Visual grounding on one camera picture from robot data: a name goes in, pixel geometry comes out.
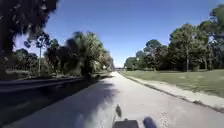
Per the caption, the row of palm trees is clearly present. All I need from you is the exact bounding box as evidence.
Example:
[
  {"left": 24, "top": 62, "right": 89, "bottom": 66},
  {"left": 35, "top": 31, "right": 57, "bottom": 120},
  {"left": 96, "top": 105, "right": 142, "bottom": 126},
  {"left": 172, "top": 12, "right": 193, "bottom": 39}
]
[{"left": 0, "top": 0, "right": 116, "bottom": 80}]

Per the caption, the grey asphalt path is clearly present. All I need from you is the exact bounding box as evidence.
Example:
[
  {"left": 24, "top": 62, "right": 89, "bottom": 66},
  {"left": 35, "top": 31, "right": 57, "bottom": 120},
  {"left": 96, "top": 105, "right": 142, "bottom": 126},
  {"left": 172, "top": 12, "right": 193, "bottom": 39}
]
[{"left": 0, "top": 70, "right": 224, "bottom": 128}]

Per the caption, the robot's own part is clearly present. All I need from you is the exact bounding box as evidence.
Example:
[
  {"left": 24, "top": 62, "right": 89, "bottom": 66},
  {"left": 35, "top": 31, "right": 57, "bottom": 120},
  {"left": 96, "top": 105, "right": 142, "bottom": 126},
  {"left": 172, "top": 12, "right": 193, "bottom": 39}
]
[{"left": 143, "top": 116, "right": 158, "bottom": 128}]

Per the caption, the grass field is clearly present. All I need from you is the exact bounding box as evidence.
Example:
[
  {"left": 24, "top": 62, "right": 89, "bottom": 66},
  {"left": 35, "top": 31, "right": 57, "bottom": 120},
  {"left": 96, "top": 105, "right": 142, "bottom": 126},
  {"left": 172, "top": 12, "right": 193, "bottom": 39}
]
[{"left": 121, "top": 68, "right": 224, "bottom": 99}]

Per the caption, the row of green trees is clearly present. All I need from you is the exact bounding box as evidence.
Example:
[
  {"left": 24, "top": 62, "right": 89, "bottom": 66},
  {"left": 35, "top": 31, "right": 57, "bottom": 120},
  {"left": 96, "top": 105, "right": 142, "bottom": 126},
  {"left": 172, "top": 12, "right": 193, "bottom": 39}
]
[{"left": 123, "top": 3, "right": 224, "bottom": 72}]

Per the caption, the sandy dirt track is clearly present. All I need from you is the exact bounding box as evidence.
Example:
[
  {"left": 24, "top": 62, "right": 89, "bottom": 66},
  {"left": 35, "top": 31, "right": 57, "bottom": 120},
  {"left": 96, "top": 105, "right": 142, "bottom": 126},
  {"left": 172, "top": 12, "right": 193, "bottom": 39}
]
[{"left": 119, "top": 72, "right": 224, "bottom": 110}]

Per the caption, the metal guardrail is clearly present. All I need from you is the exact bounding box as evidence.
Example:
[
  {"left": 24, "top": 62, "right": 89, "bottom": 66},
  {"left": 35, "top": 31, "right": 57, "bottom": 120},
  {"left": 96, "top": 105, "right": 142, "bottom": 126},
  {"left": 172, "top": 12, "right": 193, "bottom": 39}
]
[{"left": 0, "top": 76, "right": 92, "bottom": 95}]

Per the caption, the grass verge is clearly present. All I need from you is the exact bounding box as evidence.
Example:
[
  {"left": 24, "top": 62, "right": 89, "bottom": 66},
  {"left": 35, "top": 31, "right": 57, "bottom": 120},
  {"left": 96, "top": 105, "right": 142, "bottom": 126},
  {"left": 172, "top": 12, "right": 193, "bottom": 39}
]
[{"left": 0, "top": 79, "right": 103, "bottom": 128}]

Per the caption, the narrow grass strip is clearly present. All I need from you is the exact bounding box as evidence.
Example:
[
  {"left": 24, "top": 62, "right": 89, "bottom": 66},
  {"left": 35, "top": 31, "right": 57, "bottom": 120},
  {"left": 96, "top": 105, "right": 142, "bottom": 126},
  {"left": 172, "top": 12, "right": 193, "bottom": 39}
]
[{"left": 119, "top": 73, "right": 224, "bottom": 115}]

